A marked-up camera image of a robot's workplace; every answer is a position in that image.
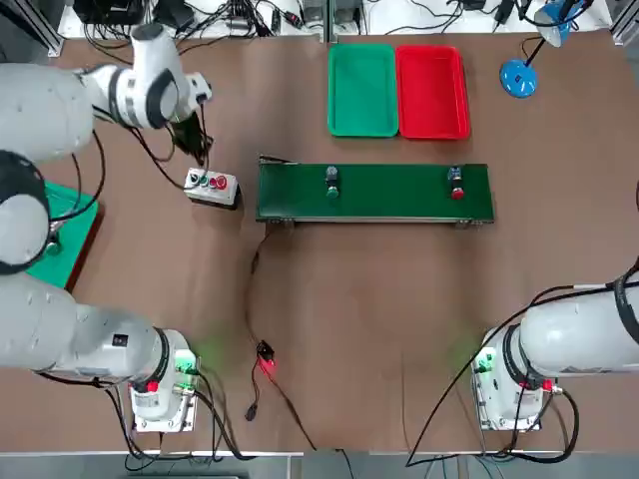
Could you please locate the blue desk lamp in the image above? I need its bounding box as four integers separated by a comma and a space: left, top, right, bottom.
498, 0, 595, 100

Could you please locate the black inline switch module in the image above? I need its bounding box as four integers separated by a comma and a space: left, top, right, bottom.
256, 340, 279, 375

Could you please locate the green belt conveyor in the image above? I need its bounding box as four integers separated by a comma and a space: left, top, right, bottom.
255, 154, 496, 231

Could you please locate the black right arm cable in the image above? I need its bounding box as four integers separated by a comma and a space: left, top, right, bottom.
406, 281, 625, 470

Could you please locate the black red conveyor cable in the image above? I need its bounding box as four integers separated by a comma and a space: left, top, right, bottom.
243, 228, 320, 451

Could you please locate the black dock box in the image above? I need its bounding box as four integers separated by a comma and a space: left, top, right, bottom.
74, 0, 146, 24

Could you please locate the aluminium frame post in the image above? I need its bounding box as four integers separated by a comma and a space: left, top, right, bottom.
321, 0, 339, 44
29, 0, 66, 57
611, 0, 639, 47

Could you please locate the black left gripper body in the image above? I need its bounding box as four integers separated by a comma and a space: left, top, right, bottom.
172, 112, 209, 154

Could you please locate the red plastic tray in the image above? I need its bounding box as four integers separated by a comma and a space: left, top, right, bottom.
394, 44, 472, 141

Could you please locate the grey push button control box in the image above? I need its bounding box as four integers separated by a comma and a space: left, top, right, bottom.
183, 167, 244, 212

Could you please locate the green plastic tray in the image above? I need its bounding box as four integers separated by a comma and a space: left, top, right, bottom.
22, 180, 104, 293
326, 43, 400, 140

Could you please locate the red-capped push button switch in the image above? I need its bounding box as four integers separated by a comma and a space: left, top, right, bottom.
447, 167, 466, 202

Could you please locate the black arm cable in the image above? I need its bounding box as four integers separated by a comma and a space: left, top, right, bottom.
406, 281, 625, 470
69, 97, 211, 194

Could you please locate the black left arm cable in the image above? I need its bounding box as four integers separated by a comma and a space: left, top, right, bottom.
69, 97, 211, 194

